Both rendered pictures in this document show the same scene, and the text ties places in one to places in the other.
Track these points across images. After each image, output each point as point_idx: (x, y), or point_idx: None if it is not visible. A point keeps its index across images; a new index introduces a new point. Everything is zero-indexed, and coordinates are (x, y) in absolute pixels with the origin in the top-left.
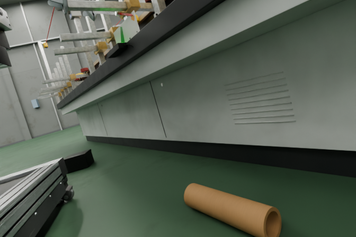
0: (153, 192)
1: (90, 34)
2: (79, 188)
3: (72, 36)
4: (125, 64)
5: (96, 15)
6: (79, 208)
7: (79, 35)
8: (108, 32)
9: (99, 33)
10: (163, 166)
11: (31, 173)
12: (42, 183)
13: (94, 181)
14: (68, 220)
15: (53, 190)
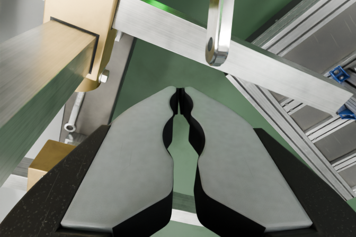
0: None
1: (233, 39)
2: (200, 69)
3: (307, 70)
4: None
5: (142, 100)
6: (240, 17)
7: (283, 60)
8: None
9: (189, 20)
10: None
11: None
12: (292, 18)
13: (184, 63)
14: (261, 7)
15: (267, 28)
